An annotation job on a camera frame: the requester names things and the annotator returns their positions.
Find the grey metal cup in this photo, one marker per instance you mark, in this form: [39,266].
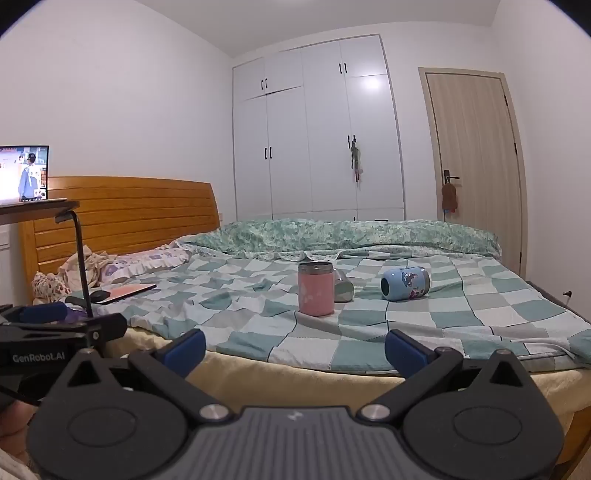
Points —
[344,287]

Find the light wooden door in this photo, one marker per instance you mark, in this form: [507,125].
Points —
[475,184]

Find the purple floral pillow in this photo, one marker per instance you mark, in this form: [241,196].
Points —
[138,263]

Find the monitor screen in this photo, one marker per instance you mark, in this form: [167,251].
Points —
[23,175]

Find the yellow mattress cover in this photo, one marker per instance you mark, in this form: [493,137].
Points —
[300,383]

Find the black computer mouse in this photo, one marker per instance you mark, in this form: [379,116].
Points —
[99,296]

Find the red floral cloth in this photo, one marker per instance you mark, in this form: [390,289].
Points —
[48,286]

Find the pink cup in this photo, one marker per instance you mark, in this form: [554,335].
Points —
[316,290]

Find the person's left hand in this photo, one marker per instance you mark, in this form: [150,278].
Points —
[13,417]

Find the pink laptop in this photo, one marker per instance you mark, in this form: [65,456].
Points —
[127,291]

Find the wooden headboard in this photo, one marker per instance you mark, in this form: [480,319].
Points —
[138,212]

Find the dark bed frame edge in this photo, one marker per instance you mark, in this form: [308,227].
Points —
[561,307]

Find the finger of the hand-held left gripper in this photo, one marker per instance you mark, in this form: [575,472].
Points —
[41,313]

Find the beige crumpled cloth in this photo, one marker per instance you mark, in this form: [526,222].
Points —
[94,267]

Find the checkered bed sheet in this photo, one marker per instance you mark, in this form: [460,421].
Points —
[461,300]

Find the white wardrobe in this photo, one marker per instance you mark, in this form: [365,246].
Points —
[318,138]

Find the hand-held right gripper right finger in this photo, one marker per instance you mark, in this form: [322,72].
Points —
[408,353]

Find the green floral duvet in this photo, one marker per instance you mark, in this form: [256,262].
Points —
[323,235]

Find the blue cartoon print cup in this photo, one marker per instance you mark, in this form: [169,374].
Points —
[406,284]

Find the side table with black stand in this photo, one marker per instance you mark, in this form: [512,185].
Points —
[32,210]

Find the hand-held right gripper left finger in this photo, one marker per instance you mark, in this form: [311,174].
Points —
[182,353]

